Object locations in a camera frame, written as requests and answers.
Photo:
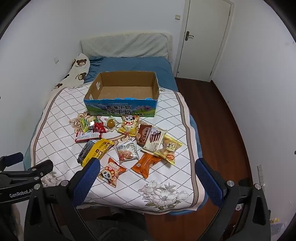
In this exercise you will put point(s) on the red and white snack packet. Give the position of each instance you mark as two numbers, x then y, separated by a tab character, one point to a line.
86	137

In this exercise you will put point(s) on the white door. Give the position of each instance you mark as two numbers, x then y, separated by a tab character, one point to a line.
203	39

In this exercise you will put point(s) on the white chocolate stick packet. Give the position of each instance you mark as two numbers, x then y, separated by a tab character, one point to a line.
154	139

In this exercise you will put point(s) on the cardboard box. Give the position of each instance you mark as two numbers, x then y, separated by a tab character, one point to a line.
120	92

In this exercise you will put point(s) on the white padded headboard cushion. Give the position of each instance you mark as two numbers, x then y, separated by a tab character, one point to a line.
124	45

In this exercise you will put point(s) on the white wall power strip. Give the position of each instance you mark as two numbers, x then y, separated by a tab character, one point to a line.
260	175

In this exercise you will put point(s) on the white floral quilted blanket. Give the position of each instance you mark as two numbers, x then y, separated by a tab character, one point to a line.
67	111

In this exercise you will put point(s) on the bear print pillow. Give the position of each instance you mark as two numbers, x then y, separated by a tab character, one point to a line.
77	69

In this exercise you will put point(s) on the wall light switch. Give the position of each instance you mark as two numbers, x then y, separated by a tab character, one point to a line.
177	17

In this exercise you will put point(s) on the small red snack packet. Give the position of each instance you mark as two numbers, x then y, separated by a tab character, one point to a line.
100	127

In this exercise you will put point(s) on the clear braised egg packet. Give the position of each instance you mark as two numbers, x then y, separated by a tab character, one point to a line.
111	123

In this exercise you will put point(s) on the white cookie packet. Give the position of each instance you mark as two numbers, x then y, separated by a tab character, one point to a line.
126	153

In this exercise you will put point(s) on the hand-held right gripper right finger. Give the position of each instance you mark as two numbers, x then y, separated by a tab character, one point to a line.
209	183

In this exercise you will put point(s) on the yellow cake packet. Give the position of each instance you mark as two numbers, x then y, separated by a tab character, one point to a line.
168	149

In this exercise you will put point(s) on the orange panda snack packet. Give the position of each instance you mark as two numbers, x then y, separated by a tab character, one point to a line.
111	172

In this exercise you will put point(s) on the yellow panda snack packet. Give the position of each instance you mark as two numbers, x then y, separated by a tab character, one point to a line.
128	125

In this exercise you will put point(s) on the plain orange snack packet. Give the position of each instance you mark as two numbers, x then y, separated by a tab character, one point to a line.
145	165

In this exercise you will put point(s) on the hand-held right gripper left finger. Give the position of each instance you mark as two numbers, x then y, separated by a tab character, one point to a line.
87	178

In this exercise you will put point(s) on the yellow and black snack packet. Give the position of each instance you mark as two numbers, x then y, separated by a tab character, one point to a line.
101	150

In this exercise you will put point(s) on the green snack packet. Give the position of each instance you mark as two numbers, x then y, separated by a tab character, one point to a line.
85	124

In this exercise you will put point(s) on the brown snack packet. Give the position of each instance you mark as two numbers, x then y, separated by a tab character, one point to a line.
143	134

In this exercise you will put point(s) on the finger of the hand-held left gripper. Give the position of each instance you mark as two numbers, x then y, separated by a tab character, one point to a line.
12	158
39	168

